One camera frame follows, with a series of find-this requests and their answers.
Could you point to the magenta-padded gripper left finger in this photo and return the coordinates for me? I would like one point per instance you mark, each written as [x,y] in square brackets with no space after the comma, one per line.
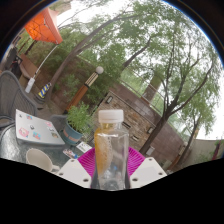
[71,172]

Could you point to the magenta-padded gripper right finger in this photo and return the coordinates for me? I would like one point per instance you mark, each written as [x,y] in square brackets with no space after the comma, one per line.
[148,172]

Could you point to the clear bottle with white cap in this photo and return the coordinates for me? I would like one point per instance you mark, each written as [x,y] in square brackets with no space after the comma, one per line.
[111,156]

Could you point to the white ribbed mug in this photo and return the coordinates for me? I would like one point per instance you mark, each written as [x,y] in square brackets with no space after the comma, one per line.
[38,159]

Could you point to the large tree with forked trunk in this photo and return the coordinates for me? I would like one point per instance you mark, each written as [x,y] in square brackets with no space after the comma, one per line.
[156,128]

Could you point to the green plant in blue pot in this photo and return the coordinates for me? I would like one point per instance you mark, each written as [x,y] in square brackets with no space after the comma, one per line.
[78,120]

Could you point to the silver laptop with stickers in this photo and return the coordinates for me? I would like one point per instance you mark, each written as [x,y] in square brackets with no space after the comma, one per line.
[40,130]

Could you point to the blue-yellow striped bollard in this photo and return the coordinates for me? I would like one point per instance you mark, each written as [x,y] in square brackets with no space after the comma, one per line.
[44,90]

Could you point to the orange canopy with white pole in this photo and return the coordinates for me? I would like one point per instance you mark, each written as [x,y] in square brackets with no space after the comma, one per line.
[43,26]

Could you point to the grey wall box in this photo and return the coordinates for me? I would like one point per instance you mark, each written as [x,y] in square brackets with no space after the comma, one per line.
[150,150]

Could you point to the wooden lamp post, globe light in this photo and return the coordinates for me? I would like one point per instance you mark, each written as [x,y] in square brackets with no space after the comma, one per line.
[83,90]

